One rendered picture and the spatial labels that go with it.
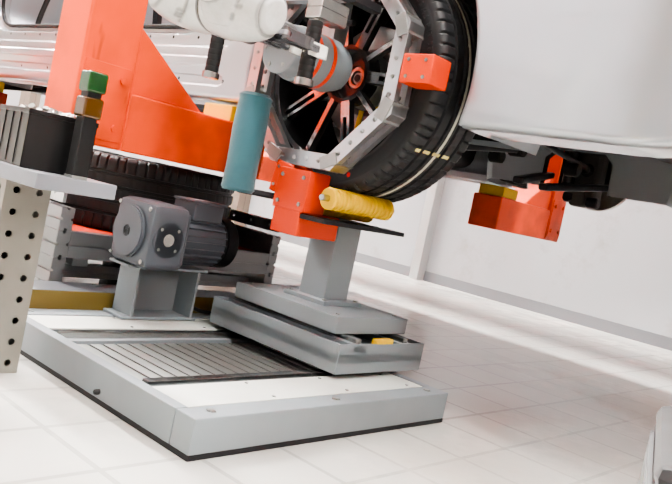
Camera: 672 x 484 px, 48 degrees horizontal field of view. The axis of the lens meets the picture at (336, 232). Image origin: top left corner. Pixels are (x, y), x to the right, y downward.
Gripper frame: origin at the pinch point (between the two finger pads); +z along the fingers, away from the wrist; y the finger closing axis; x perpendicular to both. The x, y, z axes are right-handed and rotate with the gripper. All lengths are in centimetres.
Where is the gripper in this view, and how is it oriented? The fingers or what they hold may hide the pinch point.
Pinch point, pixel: (309, 49)
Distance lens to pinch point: 174.8
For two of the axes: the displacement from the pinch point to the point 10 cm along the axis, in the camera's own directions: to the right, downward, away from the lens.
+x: 2.1, -9.8, -0.5
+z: 6.6, 1.0, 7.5
